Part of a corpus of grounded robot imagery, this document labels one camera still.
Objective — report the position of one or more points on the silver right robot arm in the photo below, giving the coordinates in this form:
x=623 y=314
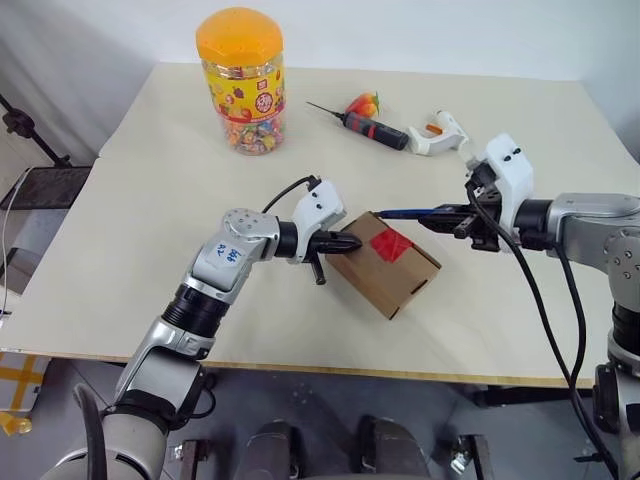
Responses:
x=590 y=225

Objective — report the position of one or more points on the candy jar with orange lid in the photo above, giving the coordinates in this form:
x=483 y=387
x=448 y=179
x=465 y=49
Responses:
x=245 y=85

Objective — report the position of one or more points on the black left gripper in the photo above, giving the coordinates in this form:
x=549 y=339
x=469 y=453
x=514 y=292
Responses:
x=319 y=244

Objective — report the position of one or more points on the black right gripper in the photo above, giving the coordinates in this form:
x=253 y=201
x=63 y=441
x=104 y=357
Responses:
x=486 y=215

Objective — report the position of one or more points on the black red electric screwdriver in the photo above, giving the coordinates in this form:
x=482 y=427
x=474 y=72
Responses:
x=375 y=130

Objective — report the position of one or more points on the black tripod stand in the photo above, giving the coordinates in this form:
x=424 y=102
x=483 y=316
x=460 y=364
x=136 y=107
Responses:
x=30 y=135

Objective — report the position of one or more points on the red tape patch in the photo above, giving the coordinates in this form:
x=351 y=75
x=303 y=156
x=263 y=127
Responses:
x=392 y=246

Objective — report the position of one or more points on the dark rounded shape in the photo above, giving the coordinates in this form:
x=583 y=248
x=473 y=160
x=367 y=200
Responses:
x=392 y=447
x=272 y=450

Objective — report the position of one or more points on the toy peach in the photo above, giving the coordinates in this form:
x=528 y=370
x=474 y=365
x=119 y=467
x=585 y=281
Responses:
x=364 y=105

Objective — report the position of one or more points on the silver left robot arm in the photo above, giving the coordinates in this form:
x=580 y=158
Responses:
x=165 y=340

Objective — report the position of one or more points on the blue pen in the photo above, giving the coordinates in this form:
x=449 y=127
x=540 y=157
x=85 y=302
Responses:
x=400 y=213

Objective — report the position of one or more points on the black table frame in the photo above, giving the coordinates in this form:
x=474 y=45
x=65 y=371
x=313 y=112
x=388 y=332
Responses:
x=530 y=395

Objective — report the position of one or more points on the brown cardboard box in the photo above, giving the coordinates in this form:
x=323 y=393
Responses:
x=385 y=280

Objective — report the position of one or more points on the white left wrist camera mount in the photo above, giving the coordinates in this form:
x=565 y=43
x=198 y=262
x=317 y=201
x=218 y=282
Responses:
x=320 y=205

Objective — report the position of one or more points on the carton with yellow tape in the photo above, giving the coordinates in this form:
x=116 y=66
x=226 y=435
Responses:
x=20 y=380

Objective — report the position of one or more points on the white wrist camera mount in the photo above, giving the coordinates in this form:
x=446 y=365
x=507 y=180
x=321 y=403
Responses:
x=320 y=205
x=510 y=175

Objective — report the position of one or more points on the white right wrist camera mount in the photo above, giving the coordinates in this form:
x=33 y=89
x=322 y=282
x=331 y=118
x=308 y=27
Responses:
x=510 y=175

